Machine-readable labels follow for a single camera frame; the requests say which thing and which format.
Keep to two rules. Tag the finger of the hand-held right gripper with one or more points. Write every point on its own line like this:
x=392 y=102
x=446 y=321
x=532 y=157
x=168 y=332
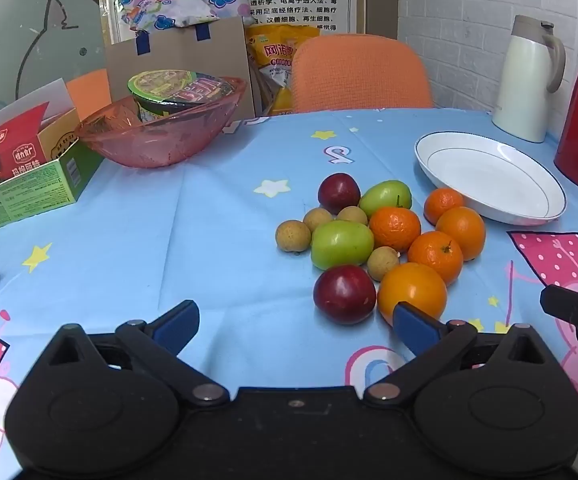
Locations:
x=576 y=310

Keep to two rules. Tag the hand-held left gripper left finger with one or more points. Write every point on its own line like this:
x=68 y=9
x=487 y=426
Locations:
x=179 y=321

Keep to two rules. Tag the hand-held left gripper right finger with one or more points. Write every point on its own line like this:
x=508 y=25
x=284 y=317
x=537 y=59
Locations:
x=414 y=326

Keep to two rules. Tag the large smooth orange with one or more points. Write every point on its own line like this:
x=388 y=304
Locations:
x=411 y=287

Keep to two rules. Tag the tan longan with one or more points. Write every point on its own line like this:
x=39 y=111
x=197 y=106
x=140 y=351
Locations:
x=317 y=220
x=382 y=263
x=291 y=236
x=351 y=215

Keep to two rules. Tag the dark red plum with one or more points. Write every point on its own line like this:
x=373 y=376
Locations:
x=344 y=294

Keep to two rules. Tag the green jujube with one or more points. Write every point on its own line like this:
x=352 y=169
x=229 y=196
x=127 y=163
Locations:
x=341 y=244
x=386 y=197

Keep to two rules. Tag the small mandarin orange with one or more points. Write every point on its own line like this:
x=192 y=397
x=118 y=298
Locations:
x=441 y=205

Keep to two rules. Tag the dark red apple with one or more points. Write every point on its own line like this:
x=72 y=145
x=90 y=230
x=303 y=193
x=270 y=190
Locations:
x=339 y=193

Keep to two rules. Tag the white plate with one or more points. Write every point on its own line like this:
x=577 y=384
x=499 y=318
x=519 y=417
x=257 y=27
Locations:
x=489 y=180

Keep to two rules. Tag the blue printed tablecloth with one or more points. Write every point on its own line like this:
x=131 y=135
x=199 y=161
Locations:
x=169 y=240

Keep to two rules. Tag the pink translucent bowl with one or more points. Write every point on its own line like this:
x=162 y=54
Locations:
x=134 y=145

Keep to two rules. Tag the green snack box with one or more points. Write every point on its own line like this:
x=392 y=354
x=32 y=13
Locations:
x=29 y=195

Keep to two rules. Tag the white thermos jug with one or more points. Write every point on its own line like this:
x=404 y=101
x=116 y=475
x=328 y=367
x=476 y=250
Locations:
x=519 y=85

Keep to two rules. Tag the instant noodle cup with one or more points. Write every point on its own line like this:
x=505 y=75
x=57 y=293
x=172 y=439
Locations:
x=169 y=87

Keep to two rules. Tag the brown paper bag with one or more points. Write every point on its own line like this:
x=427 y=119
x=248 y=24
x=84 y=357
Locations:
x=179 y=55

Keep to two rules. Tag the yellow snack bag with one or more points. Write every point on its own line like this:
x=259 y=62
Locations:
x=274 y=50

